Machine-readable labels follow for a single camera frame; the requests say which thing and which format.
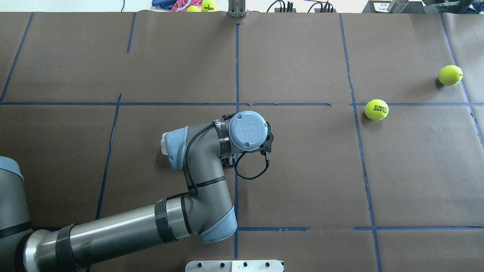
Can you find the yellow tennis ball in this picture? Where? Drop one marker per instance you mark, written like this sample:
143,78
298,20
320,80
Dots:
450,75
376,110

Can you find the white tennis ball can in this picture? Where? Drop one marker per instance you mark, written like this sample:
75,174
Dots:
163,144

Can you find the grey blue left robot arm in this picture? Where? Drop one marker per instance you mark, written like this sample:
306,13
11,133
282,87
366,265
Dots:
201,151

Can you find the spare tennis ball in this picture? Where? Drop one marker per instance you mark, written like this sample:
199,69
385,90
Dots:
209,6
193,8

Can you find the spare tennis ball lower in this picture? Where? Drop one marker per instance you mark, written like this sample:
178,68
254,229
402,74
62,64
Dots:
193,8

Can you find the blue pink cloth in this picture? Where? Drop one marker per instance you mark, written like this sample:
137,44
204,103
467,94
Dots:
172,5

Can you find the metal cup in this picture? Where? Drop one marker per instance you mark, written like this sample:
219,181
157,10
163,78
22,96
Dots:
397,6

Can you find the aluminium frame post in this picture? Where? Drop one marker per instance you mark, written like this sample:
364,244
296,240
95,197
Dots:
237,8

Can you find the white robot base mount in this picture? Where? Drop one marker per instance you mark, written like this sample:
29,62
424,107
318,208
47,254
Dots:
235,266

